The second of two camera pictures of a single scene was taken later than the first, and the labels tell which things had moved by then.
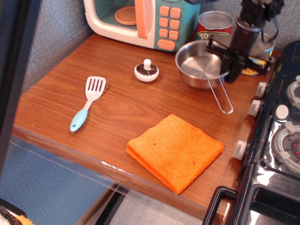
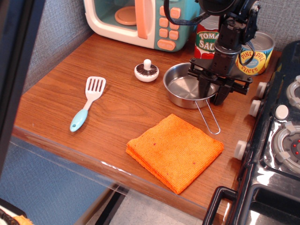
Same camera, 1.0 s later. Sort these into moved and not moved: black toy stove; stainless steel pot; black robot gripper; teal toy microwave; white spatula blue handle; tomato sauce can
Moved: stainless steel pot; black robot gripper
Not moved: black toy stove; teal toy microwave; tomato sauce can; white spatula blue handle
